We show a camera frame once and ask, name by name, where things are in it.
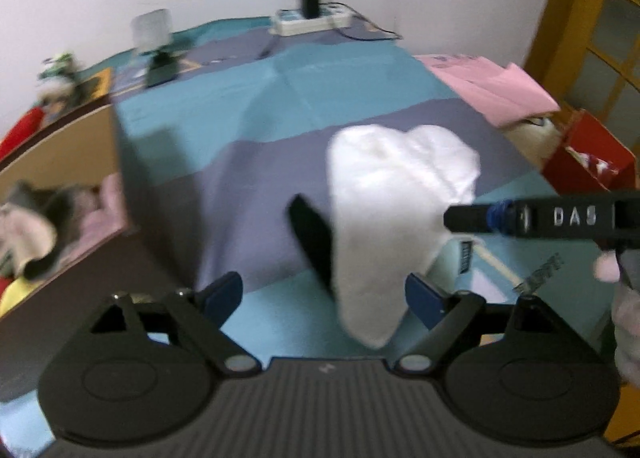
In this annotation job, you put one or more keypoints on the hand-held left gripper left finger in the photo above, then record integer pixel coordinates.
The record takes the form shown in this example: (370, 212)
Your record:
(222, 294)

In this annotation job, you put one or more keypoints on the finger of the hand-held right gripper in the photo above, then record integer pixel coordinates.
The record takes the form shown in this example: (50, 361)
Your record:
(470, 218)

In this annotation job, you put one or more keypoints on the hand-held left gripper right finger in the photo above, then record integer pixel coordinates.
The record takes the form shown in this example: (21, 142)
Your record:
(422, 300)

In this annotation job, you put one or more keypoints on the white sock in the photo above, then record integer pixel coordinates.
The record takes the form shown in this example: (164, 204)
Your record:
(380, 218)

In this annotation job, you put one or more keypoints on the pink grey printed cloth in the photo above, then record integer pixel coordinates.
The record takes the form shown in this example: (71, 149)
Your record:
(30, 233)

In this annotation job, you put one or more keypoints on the yellow garment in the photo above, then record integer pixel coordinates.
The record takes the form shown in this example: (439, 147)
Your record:
(15, 293)

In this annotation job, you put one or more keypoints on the brown cardboard box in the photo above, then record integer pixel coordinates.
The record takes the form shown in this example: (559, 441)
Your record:
(75, 148)

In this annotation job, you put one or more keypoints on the person's right hand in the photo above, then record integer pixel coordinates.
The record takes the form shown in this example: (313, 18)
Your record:
(627, 323)

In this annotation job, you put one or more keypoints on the barcode label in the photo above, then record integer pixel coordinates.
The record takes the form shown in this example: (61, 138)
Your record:
(465, 255)

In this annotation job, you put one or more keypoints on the wooden stick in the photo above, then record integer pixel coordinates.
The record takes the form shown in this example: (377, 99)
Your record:
(500, 265)

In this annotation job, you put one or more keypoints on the red box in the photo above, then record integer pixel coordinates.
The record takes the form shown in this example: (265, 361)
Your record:
(595, 158)

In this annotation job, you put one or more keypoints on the dark printed tag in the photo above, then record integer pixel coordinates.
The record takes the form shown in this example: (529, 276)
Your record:
(540, 274)

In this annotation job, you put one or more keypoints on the black sock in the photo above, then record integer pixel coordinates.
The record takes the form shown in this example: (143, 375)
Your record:
(310, 233)

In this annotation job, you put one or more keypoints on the pink folded cloth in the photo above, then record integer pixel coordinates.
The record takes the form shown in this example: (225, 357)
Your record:
(490, 83)

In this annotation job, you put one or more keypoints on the pink fuzzy garment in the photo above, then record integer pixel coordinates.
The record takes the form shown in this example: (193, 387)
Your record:
(107, 208)

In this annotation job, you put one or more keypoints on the yellow wooden lattice door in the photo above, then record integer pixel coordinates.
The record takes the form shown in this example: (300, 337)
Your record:
(555, 13)

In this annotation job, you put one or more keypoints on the blue purple striped tablecloth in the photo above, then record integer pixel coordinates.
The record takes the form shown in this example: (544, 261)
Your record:
(225, 88)

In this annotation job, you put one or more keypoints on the black phone stand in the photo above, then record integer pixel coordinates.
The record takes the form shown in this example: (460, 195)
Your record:
(162, 70)

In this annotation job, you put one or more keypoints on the yellow patterned card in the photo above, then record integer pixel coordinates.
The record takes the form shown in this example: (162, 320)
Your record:
(97, 83)

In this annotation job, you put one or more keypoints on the white power strip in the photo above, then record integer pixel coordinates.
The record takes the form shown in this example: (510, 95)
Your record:
(310, 23)

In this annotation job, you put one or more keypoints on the red plush toy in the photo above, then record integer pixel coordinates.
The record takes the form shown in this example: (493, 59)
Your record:
(20, 130)

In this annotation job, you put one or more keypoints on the green white plush toy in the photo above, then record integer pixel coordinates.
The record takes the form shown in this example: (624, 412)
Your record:
(60, 80)

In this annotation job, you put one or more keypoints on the black charger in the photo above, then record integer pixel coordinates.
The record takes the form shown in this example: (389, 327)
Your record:
(309, 0)

